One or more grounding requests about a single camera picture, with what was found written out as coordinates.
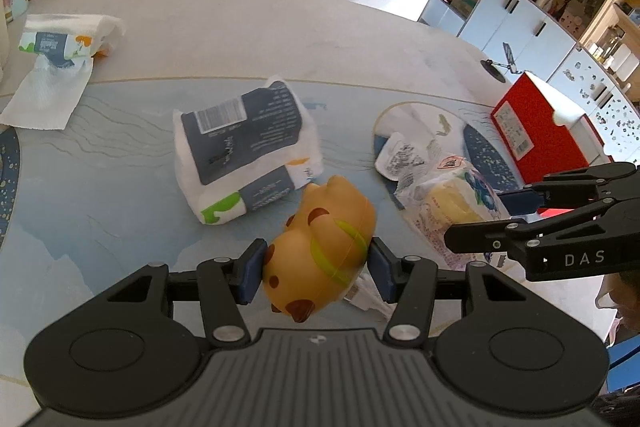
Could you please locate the opened paper towel pack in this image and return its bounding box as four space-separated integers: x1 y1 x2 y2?
0 13 126 131

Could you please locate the yellow toy dog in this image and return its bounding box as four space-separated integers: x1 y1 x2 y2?
261 175 377 323

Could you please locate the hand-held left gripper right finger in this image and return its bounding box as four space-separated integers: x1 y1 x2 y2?
367 237 533 350

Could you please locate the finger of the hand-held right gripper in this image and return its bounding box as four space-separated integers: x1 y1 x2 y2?
497 161 640 215
444 199 618 254

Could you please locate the grey phone stand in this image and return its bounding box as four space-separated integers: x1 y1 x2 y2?
480 43 521 82

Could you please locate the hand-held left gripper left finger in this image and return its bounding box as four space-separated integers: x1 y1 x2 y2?
102 238 268 350

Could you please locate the bread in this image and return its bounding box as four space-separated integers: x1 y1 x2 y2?
395 154 511 270

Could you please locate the white printed sachet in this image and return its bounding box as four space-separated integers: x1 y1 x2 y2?
374 132 433 180

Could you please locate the white wooden wall cabinet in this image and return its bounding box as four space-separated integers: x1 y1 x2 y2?
417 0 640 158

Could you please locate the white navy tissue pack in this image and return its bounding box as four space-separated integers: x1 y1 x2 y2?
172 79 325 225

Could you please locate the white oval table desktop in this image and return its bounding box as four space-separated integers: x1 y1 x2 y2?
0 0 621 388

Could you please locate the red cardboard box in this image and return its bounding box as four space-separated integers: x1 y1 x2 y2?
490 72 613 218

